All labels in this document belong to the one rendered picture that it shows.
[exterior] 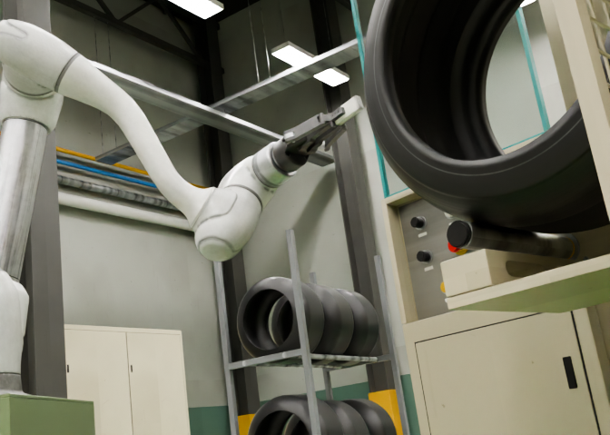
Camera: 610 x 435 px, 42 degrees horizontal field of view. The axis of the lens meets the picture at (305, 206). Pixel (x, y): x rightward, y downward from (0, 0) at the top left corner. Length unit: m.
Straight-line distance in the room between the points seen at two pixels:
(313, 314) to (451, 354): 2.95
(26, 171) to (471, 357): 1.18
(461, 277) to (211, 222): 0.59
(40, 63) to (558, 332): 1.33
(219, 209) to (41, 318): 5.29
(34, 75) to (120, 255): 9.99
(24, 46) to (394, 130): 0.86
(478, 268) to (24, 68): 1.07
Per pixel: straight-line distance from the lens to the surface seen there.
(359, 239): 11.61
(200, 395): 12.43
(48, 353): 6.86
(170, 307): 12.26
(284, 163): 1.70
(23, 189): 1.88
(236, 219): 1.66
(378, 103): 1.40
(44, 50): 1.82
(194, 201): 1.68
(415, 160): 1.33
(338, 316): 5.36
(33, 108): 1.93
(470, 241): 1.29
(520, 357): 2.05
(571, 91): 1.66
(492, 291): 1.25
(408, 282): 2.30
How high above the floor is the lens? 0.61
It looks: 17 degrees up
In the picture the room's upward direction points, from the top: 8 degrees counter-clockwise
